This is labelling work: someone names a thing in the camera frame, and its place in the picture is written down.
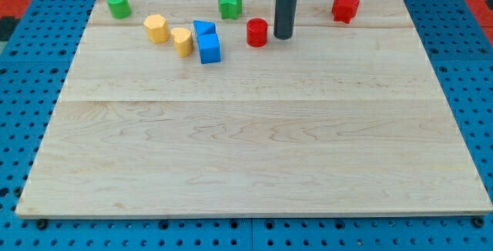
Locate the yellow heart block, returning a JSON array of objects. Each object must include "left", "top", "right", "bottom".
[{"left": 171, "top": 28, "right": 194, "bottom": 58}]

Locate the red cylinder block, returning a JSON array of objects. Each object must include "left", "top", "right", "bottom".
[{"left": 246, "top": 18, "right": 268, "bottom": 48}]

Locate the blue cube block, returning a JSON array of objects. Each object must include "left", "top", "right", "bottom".
[{"left": 198, "top": 33, "right": 221, "bottom": 64}]

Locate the green cylinder block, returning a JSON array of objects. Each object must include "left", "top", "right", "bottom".
[{"left": 106, "top": 0, "right": 132, "bottom": 19}]

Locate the yellow hexagon block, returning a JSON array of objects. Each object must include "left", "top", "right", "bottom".
[{"left": 143, "top": 15, "right": 169, "bottom": 43}]

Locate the blue triangle block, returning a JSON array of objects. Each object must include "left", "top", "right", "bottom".
[{"left": 193, "top": 20, "right": 216, "bottom": 35}]

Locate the light wooden board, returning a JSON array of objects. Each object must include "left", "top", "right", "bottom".
[{"left": 16, "top": 0, "right": 492, "bottom": 219}]

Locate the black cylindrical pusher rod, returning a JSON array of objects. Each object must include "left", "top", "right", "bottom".
[{"left": 273, "top": 0, "right": 297, "bottom": 40}]

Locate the green star block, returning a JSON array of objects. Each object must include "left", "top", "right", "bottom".
[{"left": 218, "top": 0, "right": 243, "bottom": 20}]

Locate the red star block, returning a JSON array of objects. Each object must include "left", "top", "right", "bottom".
[{"left": 331, "top": 0, "right": 360, "bottom": 24}]

